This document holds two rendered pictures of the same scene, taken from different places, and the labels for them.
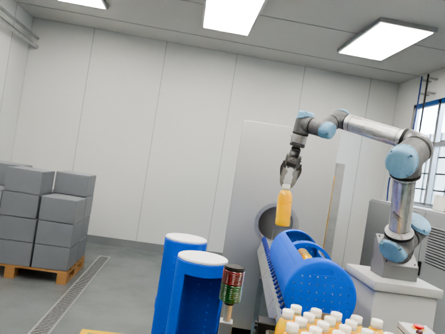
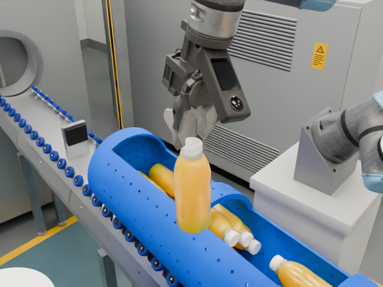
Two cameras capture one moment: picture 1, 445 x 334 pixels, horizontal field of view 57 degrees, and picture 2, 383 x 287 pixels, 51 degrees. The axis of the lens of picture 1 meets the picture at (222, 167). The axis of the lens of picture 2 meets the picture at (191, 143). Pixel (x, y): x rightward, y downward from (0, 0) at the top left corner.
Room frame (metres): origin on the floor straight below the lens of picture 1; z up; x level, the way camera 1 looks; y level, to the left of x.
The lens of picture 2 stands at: (1.48, 0.09, 1.86)
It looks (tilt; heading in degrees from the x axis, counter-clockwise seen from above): 31 degrees down; 318
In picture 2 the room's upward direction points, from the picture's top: straight up
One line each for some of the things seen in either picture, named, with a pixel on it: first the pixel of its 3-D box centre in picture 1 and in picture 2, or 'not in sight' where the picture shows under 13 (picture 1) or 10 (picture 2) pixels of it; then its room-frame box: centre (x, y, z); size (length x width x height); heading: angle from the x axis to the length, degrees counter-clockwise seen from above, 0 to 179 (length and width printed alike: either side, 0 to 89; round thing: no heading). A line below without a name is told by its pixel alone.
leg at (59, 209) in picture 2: not in sight; (54, 187); (3.57, -0.63, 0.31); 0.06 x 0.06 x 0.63; 87
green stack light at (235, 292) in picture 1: (230, 291); not in sight; (1.18, -0.08, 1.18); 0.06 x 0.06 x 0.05
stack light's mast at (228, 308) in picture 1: (230, 293); not in sight; (1.18, -0.08, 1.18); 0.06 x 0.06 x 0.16
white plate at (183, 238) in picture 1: (186, 238); not in sight; (2.72, 0.17, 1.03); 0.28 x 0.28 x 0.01
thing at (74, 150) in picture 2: not in sight; (76, 140); (2.88, -0.53, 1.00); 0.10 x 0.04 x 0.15; 87
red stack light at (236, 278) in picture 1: (233, 276); not in sight; (1.18, -0.08, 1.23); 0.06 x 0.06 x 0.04
